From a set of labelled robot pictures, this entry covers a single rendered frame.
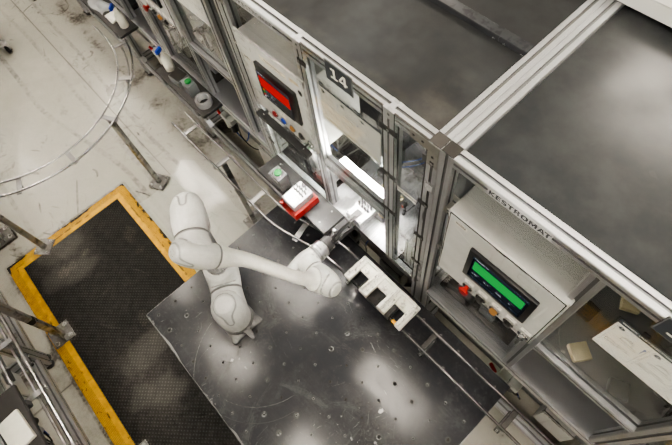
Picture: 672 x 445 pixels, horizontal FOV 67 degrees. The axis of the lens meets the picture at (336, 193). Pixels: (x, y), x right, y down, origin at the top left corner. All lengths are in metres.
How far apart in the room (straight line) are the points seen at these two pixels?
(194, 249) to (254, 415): 0.97
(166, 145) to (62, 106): 1.10
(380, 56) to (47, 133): 3.64
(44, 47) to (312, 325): 3.95
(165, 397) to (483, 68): 2.68
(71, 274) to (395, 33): 2.99
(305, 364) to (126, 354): 1.44
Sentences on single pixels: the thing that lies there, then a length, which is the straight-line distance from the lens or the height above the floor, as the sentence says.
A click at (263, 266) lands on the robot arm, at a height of 1.28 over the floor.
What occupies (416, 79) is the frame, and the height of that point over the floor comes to 2.01.
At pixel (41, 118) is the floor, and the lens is 4.98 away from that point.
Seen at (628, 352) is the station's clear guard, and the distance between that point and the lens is 1.60.
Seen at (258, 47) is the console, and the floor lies 1.83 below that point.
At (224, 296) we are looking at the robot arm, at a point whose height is 0.96.
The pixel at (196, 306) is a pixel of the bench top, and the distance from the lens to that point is 2.78.
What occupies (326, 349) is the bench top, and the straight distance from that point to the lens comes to 2.57.
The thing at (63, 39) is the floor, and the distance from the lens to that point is 5.56.
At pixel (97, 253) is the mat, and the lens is 3.98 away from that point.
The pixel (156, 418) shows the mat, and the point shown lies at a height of 0.01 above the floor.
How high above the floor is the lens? 3.18
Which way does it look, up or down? 61 degrees down
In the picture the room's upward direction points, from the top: 11 degrees counter-clockwise
